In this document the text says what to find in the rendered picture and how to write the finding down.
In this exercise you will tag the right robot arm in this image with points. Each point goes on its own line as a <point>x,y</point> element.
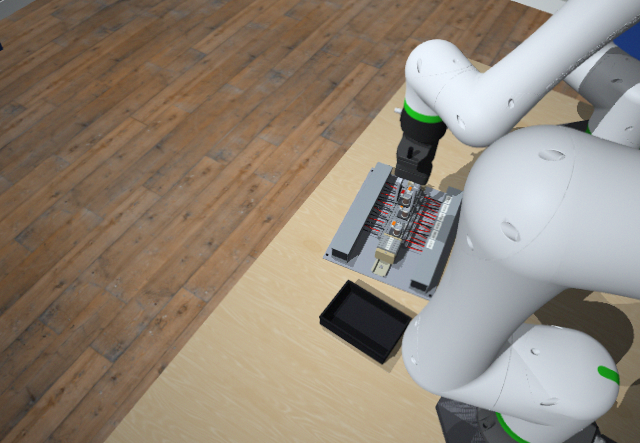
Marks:
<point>479,108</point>

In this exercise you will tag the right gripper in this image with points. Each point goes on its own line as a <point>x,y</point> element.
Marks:
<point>424,138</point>

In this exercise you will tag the grey relay panel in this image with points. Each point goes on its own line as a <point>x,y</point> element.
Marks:
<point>366,226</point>

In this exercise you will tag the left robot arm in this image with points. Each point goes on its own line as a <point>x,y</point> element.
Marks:
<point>545,208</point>

